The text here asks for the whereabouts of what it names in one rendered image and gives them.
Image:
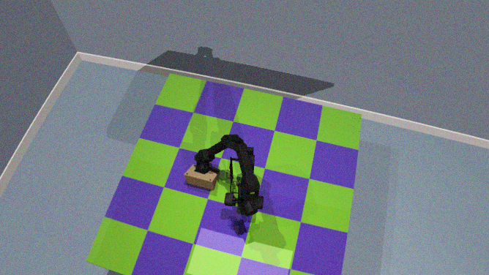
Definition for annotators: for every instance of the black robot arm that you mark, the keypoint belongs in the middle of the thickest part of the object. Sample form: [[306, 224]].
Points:
[[249, 183]]

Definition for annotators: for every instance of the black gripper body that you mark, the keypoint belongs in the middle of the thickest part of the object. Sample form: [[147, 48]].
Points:
[[229, 199]]

